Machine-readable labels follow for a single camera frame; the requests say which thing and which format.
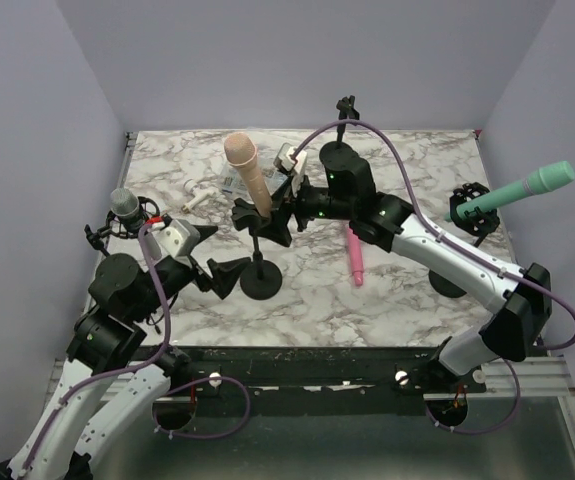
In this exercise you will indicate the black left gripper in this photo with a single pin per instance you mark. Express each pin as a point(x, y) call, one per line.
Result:
point(227, 273)

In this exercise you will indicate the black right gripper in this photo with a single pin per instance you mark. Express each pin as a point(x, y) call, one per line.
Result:
point(276, 229)

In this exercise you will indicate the black desk mic stand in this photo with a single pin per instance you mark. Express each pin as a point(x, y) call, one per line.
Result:
point(347, 110)
point(262, 279)

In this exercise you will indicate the beige microphone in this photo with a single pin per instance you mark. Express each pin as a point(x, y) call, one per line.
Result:
point(242, 154)

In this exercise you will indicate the pink microphone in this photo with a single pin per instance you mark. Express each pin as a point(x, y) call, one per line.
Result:
point(355, 256)

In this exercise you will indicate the silver condenser microphone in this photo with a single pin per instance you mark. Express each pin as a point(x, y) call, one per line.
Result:
point(128, 210)

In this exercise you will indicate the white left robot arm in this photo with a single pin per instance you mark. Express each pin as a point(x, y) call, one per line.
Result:
point(120, 359)

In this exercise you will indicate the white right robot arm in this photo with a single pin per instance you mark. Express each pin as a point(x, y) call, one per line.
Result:
point(515, 296)

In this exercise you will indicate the teal microphone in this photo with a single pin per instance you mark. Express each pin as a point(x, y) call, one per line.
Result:
point(544, 180)

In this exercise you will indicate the clear plastic parts box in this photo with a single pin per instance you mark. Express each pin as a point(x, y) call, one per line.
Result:
point(231, 182)

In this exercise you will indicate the small white cylinder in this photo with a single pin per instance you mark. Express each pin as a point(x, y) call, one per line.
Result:
point(197, 193)

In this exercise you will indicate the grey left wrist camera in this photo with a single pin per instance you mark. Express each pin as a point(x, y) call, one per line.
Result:
point(173, 238)

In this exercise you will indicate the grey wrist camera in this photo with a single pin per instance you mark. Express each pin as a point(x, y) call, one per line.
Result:
point(292, 165)
point(173, 238)

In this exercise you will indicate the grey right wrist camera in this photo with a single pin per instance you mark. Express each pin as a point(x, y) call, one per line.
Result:
point(292, 165)

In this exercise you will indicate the black shock mount stand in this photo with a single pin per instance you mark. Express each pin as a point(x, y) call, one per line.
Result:
point(476, 223)
point(112, 228)

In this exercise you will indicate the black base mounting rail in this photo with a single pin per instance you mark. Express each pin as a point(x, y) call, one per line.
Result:
point(313, 381)

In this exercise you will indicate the black right shock mount stand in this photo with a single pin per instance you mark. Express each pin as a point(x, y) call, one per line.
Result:
point(476, 223)

